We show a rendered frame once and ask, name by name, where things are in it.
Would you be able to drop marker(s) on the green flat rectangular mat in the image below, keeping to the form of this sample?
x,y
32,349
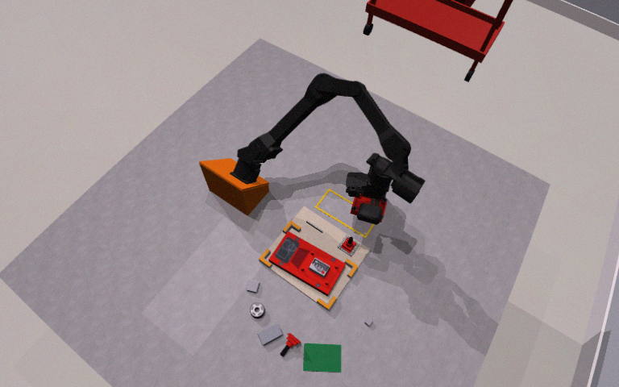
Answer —
x,y
322,357

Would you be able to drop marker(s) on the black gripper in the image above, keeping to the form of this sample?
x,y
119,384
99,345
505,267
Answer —
x,y
371,213

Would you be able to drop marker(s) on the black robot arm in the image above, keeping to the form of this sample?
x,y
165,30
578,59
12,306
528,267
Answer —
x,y
322,89

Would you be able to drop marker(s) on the black toy tyre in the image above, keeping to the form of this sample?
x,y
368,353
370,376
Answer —
x,y
257,314

